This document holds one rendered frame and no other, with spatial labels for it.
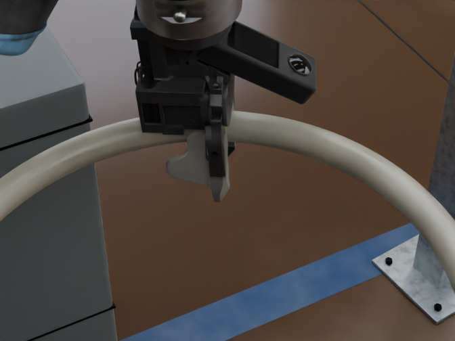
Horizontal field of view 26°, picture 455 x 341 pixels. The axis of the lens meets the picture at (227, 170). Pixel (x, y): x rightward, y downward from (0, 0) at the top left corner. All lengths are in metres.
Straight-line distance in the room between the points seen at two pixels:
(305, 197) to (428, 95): 0.50
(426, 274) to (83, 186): 0.99
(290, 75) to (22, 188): 0.26
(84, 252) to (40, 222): 0.10
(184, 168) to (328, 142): 0.14
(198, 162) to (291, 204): 1.29
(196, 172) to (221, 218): 1.24
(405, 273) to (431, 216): 1.24
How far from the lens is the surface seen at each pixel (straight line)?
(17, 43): 0.86
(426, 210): 0.86
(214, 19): 0.82
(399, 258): 2.13
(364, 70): 2.61
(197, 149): 0.93
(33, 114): 1.19
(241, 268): 2.09
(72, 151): 0.93
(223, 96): 0.88
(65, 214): 1.31
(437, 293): 2.08
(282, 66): 0.89
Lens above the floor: 1.58
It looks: 43 degrees down
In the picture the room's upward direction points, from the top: straight up
